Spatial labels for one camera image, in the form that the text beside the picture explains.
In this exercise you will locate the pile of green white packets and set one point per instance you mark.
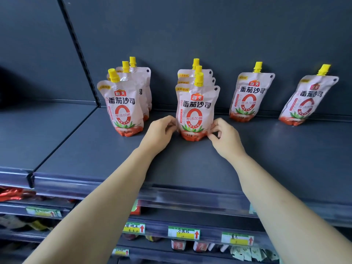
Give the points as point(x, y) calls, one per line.
point(255, 254)

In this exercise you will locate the person's left hand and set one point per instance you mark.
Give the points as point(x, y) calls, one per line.
point(158, 134)

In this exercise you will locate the row of red snack bags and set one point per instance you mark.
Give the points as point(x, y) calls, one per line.
point(13, 193)

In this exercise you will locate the row of dark sauce bottles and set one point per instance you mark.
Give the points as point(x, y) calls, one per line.
point(178, 246)

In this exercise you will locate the yellow green price tag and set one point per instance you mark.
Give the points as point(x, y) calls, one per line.
point(252, 209)
point(238, 239)
point(44, 212)
point(120, 252)
point(134, 228)
point(184, 233)

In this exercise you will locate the dark blue shelf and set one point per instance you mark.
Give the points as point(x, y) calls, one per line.
point(220, 30)

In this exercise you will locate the person's left forearm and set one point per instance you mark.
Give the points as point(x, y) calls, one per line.
point(96, 211)

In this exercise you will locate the person's right hand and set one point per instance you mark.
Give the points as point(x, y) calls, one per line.
point(228, 142)

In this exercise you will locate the person's right forearm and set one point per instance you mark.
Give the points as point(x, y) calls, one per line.
point(288, 211)

